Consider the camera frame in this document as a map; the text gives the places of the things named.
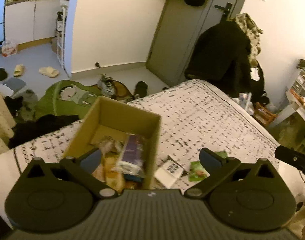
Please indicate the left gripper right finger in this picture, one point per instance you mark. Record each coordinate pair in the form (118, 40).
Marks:
(220, 170)

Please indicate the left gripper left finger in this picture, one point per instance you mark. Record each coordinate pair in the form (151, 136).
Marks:
(81, 170)

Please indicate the beige bread snack packet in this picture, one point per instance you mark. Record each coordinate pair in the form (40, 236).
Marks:
(107, 174)

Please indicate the purple snack package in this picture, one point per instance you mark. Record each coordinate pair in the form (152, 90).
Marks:
(131, 159)

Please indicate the green snack packet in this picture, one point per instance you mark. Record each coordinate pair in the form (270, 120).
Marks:
(197, 172)

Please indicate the round purple snack packet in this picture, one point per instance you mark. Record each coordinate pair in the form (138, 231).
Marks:
(108, 144)

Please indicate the black white snack packet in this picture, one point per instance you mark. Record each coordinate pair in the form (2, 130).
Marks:
(169, 172)

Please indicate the brown cardboard box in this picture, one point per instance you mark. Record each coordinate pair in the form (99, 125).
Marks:
(111, 118)

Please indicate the white patterned bed cover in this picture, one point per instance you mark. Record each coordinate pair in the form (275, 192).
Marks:
(194, 114)

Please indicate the white desk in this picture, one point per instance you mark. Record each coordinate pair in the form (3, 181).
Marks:
(294, 107)

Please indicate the orange basket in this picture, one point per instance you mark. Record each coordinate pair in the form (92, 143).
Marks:
(263, 115)

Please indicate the green cartoon rug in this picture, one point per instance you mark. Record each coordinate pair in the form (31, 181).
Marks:
(67, 97)

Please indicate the small drawer organizer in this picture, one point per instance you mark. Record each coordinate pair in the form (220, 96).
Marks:
(299, 83)

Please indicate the black coat on rack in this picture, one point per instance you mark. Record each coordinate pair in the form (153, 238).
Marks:
(221, 57)

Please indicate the grey door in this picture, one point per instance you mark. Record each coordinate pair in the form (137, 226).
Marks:
(179, 27)

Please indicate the white kitchen cabinet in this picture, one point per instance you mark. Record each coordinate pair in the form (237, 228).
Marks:
(31, 20)

